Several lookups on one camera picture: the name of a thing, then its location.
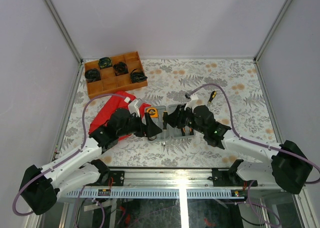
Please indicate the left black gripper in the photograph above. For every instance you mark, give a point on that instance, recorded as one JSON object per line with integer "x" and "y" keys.
{"x": 152, "y": 129}

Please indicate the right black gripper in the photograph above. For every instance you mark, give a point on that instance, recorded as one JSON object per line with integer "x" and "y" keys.
{"x": 178, "y": 114}

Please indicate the orange tape measure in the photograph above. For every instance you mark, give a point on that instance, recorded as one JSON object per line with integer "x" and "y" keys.
{"x": 153, "y": 112}

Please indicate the black yellow screwdriver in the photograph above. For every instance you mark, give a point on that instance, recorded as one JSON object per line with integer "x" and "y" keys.
{"x": 165, "y": 114}
{"x": 212, "y": 96}

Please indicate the grey plastic tool case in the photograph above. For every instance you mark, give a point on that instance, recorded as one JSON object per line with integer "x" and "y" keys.
{"x": 172, "y": 131}

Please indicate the orange handled pliers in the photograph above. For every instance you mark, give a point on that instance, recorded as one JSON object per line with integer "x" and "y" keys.
{"x": 186, "y": 131}

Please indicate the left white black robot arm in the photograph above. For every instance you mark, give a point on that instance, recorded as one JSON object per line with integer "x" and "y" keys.
{"x": 42, "y": 187}

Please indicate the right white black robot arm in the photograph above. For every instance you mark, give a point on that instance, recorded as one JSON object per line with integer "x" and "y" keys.
{"x": 281, "y": 164}

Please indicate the red cloth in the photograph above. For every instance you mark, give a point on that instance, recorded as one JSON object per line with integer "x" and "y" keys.
{"x": 110, "y": 107}

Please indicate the wooden compartment tray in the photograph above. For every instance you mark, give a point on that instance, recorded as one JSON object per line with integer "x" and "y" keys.
{"x": 109, "y": 81}

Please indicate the aluminium mounting rail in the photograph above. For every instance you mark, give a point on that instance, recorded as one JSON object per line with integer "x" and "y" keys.
{"x": 167, "y": 178}

